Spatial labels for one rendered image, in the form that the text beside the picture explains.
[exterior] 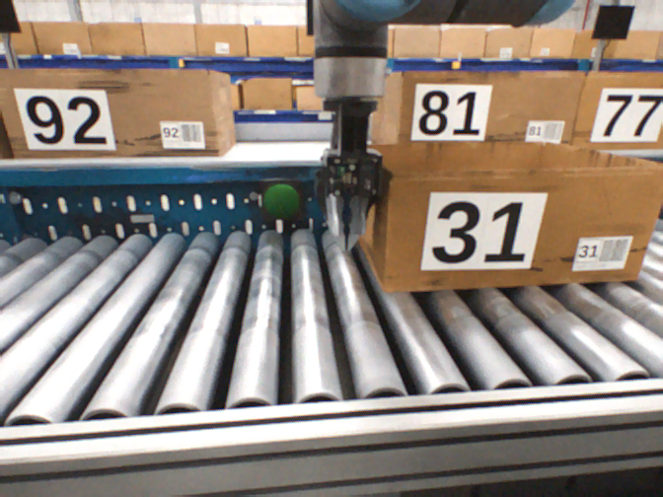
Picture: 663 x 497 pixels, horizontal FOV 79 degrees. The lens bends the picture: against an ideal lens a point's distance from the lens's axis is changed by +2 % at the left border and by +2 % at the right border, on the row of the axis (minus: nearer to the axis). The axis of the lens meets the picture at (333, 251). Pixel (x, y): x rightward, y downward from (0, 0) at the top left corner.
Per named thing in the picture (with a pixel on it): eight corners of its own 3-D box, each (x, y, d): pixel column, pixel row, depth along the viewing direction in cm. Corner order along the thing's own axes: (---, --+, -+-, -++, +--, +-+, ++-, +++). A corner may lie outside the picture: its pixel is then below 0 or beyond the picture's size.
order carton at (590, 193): (383, 293, 56) (389, 173, 50) (350, 228, 83) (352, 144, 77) (641, 280, 60) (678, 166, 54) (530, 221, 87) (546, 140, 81)
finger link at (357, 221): (350, 261, 56) (351, 198, 53) (344, 247, 62) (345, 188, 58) (372, 261, 56) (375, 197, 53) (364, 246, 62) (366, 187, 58)
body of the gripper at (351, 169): (324, 203, 51) (323, 102, 46) (319, 187, 59) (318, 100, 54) (383, 201, 52) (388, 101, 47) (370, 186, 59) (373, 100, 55)
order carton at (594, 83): (568, 155, 90) (586, 71, 83) (502, 140, 117) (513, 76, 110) (726, 152, 93) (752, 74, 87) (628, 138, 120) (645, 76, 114)
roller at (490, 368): (524, 435, 41) (484, 420, 39) (395, 248, 88) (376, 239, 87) (554, 398, 39) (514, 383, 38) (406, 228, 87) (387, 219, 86)
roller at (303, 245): (354, 432, 38) (307, 453, 38) (318, 242, 86) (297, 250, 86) (333, 395, 36) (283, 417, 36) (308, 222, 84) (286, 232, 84)
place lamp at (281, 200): (264, 220, 80) (262, 185, 77) (265, 218, 81) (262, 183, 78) (300, 219, 81) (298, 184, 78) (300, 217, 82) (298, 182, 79)
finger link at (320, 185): (316, 221, 58) (315, 160, 55) (315, 218, 59) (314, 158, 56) (347, 220, 58) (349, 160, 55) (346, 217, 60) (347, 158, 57)
